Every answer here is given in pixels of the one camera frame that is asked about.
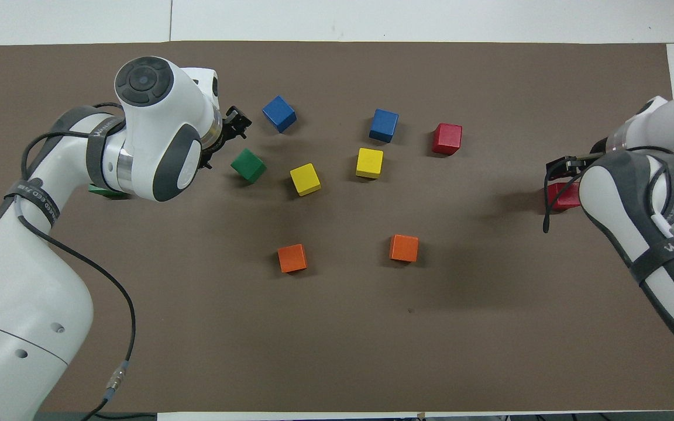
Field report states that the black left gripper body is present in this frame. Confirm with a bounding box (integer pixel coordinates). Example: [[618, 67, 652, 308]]
[[214, 116, 233, 157]]

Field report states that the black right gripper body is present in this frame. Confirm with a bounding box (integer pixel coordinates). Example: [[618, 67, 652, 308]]
[[571, 137, 614, 173]]

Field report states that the red wooden block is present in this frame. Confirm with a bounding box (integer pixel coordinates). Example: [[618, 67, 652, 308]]
[[548, 182, 582, 211], [432, 123, 463, 156]]

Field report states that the green wooden block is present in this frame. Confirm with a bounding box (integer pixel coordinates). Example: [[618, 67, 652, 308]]
[[231, 148, 267, 185], [88, 184, 130, 200]]

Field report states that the blue wooden block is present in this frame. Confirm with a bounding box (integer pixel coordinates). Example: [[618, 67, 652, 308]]
[[369, 108, 400, 144], [262, 95, 297, 134]]

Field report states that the yellow wooden block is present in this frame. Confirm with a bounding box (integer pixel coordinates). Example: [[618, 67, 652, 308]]
[[290, 163, 322, 197], [356, 147, 384, 180]]

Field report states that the orange wooden block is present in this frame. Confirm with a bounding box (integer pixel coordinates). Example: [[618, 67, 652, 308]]
[[277, 243, 308, 274], [389, 234, 419, 263]]

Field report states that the brown table mat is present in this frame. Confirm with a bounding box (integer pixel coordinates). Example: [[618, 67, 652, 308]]
[[0, 41, 674, 413]]

